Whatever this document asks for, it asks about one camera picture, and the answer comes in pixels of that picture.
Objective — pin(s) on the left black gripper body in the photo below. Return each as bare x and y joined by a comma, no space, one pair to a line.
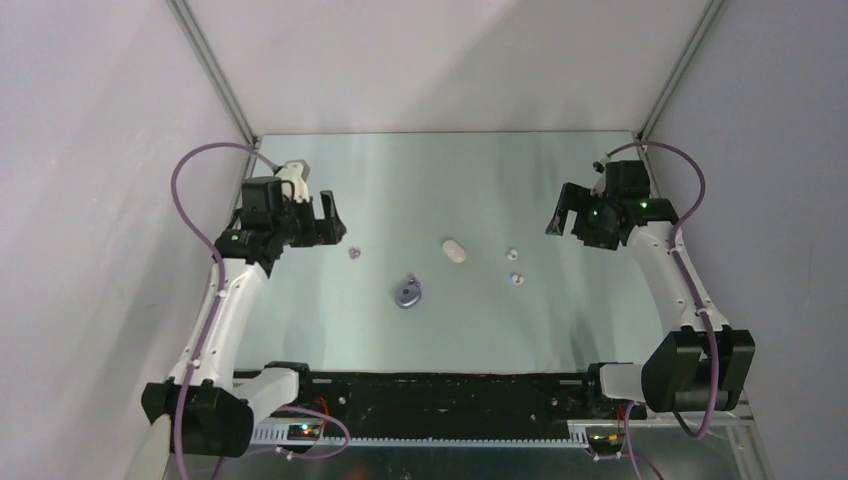
298,224

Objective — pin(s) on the left circuit board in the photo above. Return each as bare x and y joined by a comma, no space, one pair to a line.
304,433

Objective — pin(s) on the left aluminium frame post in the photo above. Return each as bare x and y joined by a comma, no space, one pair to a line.
188,22

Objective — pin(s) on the aluminium frame post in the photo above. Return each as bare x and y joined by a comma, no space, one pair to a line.
703,27
188,22

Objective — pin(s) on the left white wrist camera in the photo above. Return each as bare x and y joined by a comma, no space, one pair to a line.
294,175

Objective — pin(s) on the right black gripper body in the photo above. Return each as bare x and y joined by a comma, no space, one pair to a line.
592,222

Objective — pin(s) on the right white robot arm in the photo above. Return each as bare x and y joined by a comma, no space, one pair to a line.
702,362

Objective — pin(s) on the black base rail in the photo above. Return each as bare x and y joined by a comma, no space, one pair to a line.
451,408

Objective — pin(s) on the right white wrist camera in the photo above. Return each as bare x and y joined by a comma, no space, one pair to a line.
600,166

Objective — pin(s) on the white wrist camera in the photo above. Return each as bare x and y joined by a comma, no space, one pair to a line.
294,175
600,166

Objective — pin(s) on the right circuit board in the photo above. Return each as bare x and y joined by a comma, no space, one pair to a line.
606,446

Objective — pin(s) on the circuit board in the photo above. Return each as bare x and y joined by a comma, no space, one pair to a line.
304,433
606,446

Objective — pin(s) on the white earbud charging case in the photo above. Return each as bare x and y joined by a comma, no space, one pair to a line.
454,251

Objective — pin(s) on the purple earbud charging case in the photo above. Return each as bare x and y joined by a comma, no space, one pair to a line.
407,296

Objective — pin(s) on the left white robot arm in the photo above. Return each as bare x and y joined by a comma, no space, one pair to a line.
210,414

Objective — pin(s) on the right aluminium frame post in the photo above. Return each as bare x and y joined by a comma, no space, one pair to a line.
703,27

